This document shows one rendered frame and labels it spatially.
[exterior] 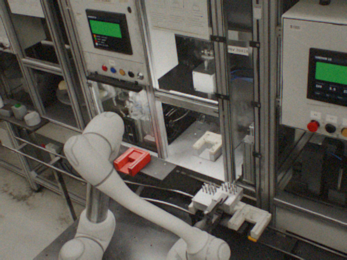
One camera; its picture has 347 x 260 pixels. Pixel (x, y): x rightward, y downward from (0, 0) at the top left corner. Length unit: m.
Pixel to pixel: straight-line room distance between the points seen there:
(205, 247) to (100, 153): 0.51
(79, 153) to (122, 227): 0.90
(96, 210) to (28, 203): 1.90
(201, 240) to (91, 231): 0.60
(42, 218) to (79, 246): 1.69
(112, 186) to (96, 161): 0.11
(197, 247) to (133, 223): 0.80
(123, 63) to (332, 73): 1.03
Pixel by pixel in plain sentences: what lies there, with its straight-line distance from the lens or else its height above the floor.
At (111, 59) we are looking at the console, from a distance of 2.19.
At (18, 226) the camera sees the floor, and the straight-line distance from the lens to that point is 3.65.
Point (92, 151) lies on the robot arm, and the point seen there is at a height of 1.47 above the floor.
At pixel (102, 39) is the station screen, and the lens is 2.14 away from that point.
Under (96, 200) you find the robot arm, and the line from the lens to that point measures 1.90.
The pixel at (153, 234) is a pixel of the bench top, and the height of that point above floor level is 0.68.
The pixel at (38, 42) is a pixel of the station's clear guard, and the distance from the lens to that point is 2.66.
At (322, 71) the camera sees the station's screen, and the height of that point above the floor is 1.62.
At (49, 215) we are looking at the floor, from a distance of 3.62.
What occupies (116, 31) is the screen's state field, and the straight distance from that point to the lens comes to 2.05.
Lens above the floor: 2.35
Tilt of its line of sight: 34 degrees down
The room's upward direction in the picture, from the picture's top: 8 degrees counter-clockwise
